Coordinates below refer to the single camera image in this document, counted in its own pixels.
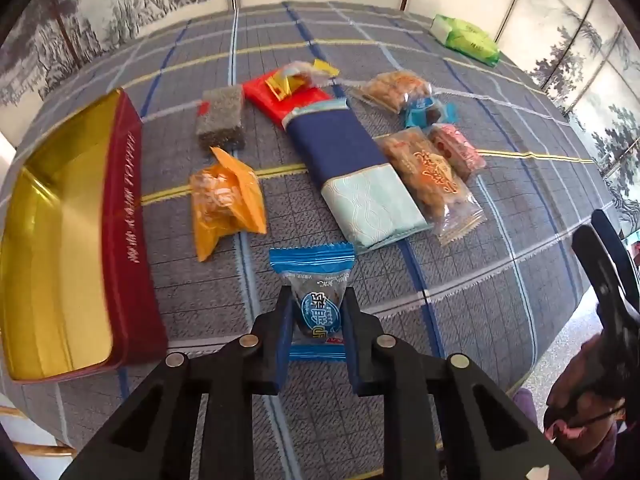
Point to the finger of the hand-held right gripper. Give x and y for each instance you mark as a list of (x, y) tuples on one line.
[(587, 252), (606, 232)]

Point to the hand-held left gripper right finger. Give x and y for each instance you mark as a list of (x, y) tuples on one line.
[(350, 330)]

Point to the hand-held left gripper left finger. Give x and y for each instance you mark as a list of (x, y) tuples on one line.
[(285, 330)]

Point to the blue candy packet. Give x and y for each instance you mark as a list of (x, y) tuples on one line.
[(425, 115), (310, 280)]

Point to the orange snack packet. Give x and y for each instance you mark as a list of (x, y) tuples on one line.
[(225, 205)]

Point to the pink and white snack packet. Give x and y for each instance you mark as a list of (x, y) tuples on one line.
[(457, 152)]

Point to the large clear fried twist packet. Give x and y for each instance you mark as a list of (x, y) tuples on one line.
[(425, 180)]

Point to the navy and light blue packet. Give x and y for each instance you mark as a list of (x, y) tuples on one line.
[(335, 145)]

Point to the grey sesame bar packet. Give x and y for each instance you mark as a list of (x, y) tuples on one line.
[(220, 115)]

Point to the red snack packet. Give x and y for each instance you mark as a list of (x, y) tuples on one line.
[(260, 95)]

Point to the yellow candy packet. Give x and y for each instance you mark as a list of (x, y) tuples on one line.
[(322, 67), (282, 87)]

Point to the red tin box gold interior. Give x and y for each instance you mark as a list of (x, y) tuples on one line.
[(50, 260)]

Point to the small clear fried snack packet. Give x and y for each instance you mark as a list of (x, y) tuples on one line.
[(395, 87)]

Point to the person's right hand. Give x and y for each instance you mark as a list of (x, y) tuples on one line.
[(580, 385)]

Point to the purple clothing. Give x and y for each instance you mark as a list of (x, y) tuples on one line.
[(600, 452)]

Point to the green tissue pack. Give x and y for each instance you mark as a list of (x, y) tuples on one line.
[(470, 40)]

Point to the wooden chair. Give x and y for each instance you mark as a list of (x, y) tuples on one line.
[(45, 450)]

